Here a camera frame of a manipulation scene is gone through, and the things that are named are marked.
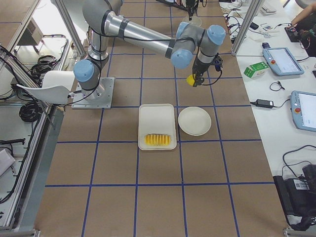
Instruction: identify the blue teach pendant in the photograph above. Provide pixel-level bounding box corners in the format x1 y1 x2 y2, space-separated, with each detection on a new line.
290 91 316 132
263 47 304 76

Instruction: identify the beige ceramic bowl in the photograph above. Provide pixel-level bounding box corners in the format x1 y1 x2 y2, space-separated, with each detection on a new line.
182 15 202 27

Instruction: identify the yellow lemon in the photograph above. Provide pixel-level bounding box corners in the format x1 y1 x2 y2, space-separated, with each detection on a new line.
186 74 195 87

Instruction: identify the upper blue teach pendant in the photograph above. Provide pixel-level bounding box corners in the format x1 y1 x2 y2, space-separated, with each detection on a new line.
263 47 304 76

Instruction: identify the sliced yellow fruit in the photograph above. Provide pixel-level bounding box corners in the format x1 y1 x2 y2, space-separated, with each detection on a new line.
144 134 171 146

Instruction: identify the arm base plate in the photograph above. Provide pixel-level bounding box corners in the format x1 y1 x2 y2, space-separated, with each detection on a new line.
71 77 115 109

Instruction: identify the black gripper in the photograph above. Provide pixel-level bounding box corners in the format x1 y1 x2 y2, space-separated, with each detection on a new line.
192 57 211 87
185 0 198 21

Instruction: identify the green white carton box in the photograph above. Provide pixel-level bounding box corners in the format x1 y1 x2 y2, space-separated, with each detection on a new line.
243 62 269 79

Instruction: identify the cream round plate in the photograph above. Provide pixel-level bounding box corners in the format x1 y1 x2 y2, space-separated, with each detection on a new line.
178 107 212 136

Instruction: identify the lower blue teach pendant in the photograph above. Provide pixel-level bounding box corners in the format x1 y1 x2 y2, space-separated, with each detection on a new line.
290 91 316 132

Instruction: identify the aluminium frame post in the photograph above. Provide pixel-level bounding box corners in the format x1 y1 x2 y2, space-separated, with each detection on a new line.
232 0 263 56

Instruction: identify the white plastic chair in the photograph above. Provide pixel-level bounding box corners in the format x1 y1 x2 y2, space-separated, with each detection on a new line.
17 71 75 105

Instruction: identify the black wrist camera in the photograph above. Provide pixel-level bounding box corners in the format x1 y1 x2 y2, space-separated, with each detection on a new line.
211 55 223 72

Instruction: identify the cream rectangular tray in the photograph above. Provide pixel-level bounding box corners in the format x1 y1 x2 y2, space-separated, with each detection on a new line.
138 104 177 151

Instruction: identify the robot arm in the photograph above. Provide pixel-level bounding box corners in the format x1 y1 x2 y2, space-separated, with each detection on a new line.
82 0 226 87

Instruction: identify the black power adapter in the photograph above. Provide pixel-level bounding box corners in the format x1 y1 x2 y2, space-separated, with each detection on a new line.
256 99 274 109

